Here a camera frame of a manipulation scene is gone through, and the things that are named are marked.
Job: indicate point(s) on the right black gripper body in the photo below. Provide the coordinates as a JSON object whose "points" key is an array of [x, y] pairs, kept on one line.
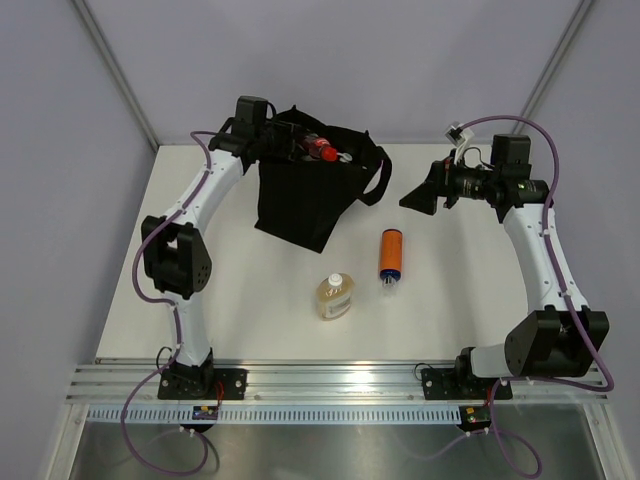
{"points": [[463, 182]]}

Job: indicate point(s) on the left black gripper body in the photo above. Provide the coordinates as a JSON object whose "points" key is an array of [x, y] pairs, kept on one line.
{"points": [[276, 139]]}

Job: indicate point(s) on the red bottle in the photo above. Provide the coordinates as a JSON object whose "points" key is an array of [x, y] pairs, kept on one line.
{"points": [[319, 148]]}

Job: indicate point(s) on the black canvas bag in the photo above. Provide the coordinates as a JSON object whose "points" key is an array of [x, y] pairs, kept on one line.
{"points": [[301, 201]]}

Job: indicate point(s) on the amber soap bottle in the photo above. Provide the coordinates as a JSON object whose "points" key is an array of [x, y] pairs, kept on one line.
{"points": [[334, 296], [345, 158]]}

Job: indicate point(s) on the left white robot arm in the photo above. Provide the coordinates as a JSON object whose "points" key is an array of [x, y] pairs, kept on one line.
{"points": [[172, 265]]}

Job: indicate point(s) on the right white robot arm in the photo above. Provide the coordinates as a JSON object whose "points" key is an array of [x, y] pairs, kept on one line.
{"points": [[591, 326]]}

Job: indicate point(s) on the orange spray can blue cap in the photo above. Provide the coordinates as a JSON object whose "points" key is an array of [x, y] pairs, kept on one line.
{"points": [[391, 258]]}

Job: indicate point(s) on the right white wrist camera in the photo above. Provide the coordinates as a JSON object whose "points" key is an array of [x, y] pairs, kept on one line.
{"points": [[460, 137]]}

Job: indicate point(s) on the right aluminium corner post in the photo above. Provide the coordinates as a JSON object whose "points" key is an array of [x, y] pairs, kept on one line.
{"points": [[562, 49]]}

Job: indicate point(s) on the aluminium corner post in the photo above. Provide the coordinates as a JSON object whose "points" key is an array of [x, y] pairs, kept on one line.
{"points": [[562, 49], [99, 41]]}

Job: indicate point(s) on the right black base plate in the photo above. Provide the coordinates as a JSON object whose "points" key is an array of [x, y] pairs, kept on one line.
{"points": [[447, 384]]}

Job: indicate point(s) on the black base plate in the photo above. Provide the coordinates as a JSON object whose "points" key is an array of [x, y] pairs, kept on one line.
{"points": [[447, 384], [212, 384]]}

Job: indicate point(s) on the left aluminium corner post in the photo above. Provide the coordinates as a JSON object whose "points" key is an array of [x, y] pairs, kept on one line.
{"points": [[99, 41]]}

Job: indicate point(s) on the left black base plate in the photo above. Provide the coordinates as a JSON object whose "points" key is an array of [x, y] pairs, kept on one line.
{"points": [[212, 384]]}

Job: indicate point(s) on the aluminium front rail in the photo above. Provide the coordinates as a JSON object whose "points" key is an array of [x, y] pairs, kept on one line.
{"points": [[271, 383]]}

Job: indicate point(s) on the white slotted cable duct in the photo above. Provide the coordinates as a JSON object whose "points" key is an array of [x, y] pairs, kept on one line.
{"points": [[230, 414]]}

